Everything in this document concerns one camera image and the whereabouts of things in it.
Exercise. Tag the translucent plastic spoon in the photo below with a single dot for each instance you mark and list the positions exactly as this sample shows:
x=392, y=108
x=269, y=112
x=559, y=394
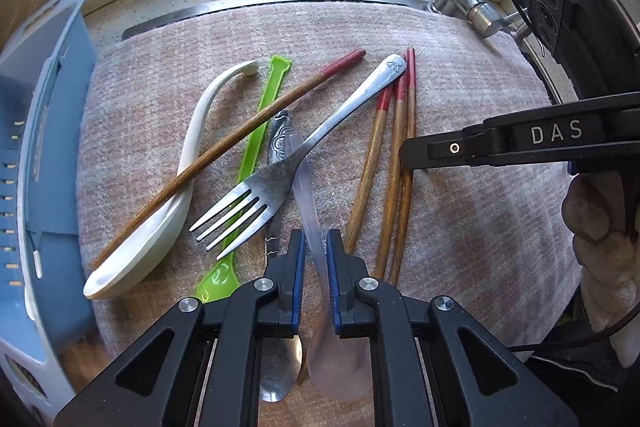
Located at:
x=305, y=202

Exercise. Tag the white ceramic spoon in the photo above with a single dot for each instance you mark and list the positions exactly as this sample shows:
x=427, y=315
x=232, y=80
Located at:
x=150, y=247

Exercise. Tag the green plastic spoon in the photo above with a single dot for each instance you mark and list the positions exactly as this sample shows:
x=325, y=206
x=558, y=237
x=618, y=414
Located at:
x=253, y=159

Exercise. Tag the person's right hand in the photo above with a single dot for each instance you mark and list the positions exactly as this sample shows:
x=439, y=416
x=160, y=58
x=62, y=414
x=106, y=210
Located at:
x=600, y=257

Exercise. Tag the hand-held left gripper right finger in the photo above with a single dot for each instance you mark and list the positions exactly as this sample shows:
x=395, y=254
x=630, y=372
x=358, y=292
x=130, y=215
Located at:
x=334, y=279

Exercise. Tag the blue plastic utensil rack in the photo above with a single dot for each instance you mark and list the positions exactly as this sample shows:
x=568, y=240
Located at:
x=50, y=157

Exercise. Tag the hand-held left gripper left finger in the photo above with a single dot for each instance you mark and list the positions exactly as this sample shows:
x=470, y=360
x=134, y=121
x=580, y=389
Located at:
x=299, y=279

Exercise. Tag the steel fork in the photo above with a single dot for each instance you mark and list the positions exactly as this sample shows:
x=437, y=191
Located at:
x=270, y=184

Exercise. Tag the red-tipped wooden chopstick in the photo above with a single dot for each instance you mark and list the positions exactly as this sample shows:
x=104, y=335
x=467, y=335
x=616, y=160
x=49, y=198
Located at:
x=398, y=117
x=365, y=167
x=411, y=107
x=225, y=142

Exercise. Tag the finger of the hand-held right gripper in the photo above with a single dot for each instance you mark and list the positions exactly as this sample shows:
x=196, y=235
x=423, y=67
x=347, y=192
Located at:
x=500, y=142

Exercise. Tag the steel sink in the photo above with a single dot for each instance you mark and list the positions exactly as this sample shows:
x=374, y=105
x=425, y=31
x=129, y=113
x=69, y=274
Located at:
x=200, y=9

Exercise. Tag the pink plaid cloth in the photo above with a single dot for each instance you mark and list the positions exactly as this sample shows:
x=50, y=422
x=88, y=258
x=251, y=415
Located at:
x=475, y=232

